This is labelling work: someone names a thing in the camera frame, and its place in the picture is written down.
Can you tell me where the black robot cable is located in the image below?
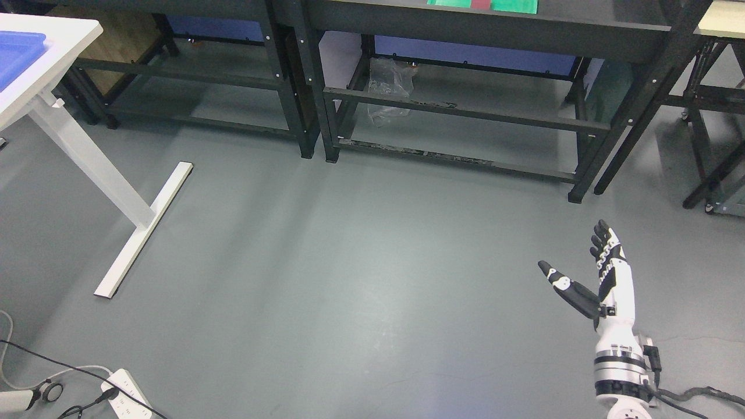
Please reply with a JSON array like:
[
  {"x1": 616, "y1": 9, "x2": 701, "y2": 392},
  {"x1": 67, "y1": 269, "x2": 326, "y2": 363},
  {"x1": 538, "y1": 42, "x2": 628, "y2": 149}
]
[{"x1": 643, "y1": 345, "x2": 745, "y2": 419}]

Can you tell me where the black shelf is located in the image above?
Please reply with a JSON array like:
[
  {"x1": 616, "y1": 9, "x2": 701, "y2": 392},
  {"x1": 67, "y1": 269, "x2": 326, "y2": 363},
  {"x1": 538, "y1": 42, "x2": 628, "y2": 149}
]
[
  {"x1": 16, "y1": 1, "x2": 320, "y2": 159},
  {"x1": 274, "y1": 0, "x2": 714, "y2": 204}
]

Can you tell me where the black cart frame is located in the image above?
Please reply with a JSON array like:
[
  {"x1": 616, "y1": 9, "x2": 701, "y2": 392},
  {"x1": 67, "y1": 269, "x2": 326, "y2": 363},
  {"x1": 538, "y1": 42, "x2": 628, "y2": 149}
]
[{"x1": 667, "y1": 1, "x2": 744, "y2": 218}]

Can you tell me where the white table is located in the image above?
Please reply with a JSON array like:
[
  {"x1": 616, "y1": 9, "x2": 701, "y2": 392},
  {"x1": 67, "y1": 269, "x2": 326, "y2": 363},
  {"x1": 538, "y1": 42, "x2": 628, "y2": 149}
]
[{"x1": 2, "y1": 13, "x2": 193, "y2": 298}]

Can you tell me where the black right shelf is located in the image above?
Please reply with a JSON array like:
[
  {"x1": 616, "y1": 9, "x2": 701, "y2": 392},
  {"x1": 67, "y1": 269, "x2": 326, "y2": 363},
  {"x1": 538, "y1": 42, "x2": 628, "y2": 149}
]
[{"x1": 274, "y1": 0, "x2": 714, "y2": 204}]

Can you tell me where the green tray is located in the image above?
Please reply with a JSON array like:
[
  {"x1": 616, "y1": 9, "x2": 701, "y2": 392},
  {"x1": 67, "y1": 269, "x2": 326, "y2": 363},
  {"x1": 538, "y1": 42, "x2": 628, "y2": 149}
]
[{"x1": 427, "y1": 0, "x2": 538, "y2": 14}]

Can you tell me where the blue tray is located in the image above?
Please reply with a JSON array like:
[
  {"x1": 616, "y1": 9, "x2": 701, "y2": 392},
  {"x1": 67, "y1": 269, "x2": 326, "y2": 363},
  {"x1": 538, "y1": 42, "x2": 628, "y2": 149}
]
[{"x1": 1, "y1": 31, "x2": 46, "y2": 92}]

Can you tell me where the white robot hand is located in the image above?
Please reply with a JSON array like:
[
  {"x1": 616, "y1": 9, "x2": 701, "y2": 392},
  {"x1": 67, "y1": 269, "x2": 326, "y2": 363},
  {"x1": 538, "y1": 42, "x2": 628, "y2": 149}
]
[{"x1": 537, "y1": 219, "x2": 637, "y2": 350}]

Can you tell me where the black floor cable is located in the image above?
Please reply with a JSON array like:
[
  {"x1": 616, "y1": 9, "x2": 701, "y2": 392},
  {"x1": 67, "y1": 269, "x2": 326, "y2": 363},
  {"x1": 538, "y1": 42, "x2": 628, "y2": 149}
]
[{"x1": 0, "y1": 338, "x2": 169, "y2": 419}]

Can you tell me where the black left shelf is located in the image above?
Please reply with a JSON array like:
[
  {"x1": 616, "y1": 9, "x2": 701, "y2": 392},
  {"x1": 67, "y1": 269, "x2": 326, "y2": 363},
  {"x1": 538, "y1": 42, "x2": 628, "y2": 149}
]
[{"x1": 16, "y1": 1, "x2": 320, "y2": 159}]

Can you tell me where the white power strip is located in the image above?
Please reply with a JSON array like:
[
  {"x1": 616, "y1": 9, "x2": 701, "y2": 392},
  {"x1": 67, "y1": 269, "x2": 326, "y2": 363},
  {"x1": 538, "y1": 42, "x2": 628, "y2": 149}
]
[{"x1": 101, "y1": 368, "x2": 156, "y2": 418}]

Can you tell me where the clear plastic bag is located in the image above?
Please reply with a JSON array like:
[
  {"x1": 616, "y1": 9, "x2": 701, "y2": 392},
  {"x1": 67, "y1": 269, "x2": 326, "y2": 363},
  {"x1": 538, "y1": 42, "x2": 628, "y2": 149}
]
[{"x1": 367, "y1": 58, "x2": 418, "y2": 127}]

